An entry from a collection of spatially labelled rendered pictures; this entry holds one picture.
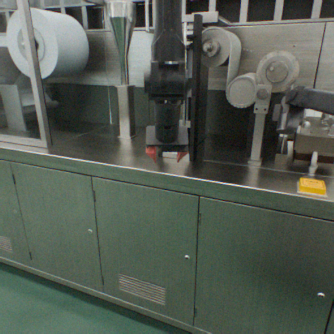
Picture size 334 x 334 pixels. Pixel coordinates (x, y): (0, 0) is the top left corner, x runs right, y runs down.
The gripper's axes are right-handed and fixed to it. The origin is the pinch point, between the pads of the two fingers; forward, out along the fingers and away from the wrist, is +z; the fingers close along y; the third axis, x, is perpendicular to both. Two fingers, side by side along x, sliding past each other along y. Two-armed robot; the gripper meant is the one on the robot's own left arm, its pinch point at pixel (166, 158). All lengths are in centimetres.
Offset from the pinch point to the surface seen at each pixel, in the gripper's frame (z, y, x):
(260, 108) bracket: 9.8, -35.8, -32.6
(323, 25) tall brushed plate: -2, -69, -72
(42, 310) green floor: 114, 68, 12
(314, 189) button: 14.7, -45.9, 0.5
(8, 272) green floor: 128, 101, -14
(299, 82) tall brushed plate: 19, -64, -63
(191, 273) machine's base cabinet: 64, -11, 10
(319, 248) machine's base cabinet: 32, -51, 12
